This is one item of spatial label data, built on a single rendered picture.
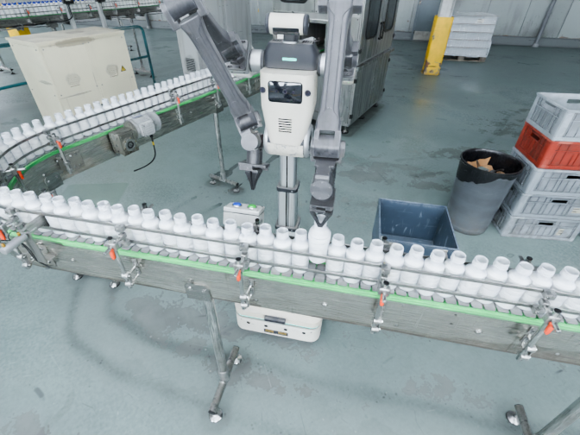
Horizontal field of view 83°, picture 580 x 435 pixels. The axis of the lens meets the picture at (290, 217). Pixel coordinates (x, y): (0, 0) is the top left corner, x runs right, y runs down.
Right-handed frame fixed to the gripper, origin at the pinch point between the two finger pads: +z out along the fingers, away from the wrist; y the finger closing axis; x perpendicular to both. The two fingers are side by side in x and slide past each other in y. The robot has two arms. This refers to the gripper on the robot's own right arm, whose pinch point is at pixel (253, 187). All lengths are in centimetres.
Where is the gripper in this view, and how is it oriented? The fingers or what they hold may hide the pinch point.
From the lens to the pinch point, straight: 122.8
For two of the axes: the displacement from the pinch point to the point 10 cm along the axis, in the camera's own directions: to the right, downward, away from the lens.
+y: 9.8, 1.3, -1.6
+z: -0.8, 9.5, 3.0
